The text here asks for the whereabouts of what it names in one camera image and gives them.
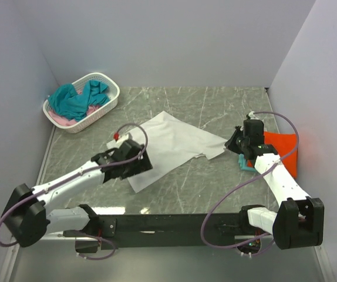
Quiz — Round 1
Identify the teal t shirt in basket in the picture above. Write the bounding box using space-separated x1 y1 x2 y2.
48 80 110 122

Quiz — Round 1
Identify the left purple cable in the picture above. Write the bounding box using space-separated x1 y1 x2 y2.
0 123 149 261

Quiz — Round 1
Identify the purple cable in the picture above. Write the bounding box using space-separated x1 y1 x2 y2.
200 110 301 257
0 123 149 261

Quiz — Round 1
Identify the white plastic laundry basket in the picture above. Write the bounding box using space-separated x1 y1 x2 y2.
43 72 120 133

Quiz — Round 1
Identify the folded orange t shirt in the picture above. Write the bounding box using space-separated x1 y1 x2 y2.
264 132 297 179

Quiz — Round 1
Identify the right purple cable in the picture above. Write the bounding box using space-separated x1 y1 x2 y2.
200 110 301 257

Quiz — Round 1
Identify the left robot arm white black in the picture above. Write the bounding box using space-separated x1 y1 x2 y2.
2 139 153 247

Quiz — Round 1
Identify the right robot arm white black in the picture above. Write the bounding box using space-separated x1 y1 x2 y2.
225 119 325 250

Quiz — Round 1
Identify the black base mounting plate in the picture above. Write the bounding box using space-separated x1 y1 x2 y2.
63 213 263 249

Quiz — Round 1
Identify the white t shirt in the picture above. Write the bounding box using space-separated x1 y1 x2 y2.
128 111 226 193

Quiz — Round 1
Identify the folded light teal t shirt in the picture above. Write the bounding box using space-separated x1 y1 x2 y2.
238 154 257 172

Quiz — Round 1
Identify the pink t shirt in basket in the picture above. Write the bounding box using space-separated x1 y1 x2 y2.
48 91 110 126

